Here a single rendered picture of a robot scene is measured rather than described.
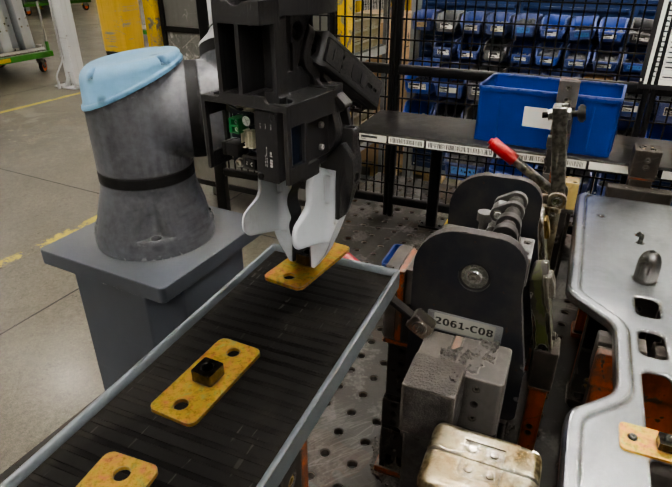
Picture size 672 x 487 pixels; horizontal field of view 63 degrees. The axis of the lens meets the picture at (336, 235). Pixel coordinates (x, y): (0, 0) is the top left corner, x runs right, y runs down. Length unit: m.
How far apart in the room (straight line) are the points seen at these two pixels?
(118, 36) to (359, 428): 7.43
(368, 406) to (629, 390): 0.49
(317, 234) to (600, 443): 0.37
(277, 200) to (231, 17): 0.16
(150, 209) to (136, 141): 0.08
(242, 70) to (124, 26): 7.74
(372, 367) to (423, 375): 0.62
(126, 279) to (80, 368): 1.73
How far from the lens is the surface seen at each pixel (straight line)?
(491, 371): 0.56
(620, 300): 0.87
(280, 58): 0.36
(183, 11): 3.31
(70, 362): 2.45
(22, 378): 2.45
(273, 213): 0.45
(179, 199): 0.70
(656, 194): 1.29
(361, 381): 1.09
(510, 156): 0.99
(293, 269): 0.46
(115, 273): 0.69
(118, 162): 0.68
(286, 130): 0.35
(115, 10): 8.07
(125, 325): 0.75
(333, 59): 0.41
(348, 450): 0.98
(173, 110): 0.65
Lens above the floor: 1.43
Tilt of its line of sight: 27 degrees down
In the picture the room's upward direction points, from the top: straight up
